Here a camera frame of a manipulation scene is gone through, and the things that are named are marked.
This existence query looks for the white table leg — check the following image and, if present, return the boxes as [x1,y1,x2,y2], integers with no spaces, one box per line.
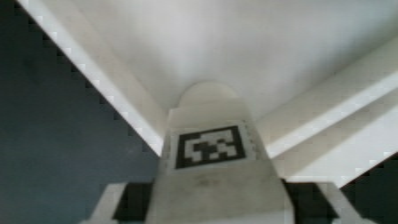
[145,82,295,224]

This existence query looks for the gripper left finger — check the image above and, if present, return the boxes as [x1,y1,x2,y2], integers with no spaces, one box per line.
[78,182,152,224]

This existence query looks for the white square table top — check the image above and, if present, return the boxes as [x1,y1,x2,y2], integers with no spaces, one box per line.
[16,0,398,185]

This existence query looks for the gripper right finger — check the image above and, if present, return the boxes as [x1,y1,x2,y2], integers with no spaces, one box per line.
[282,181,376,224]

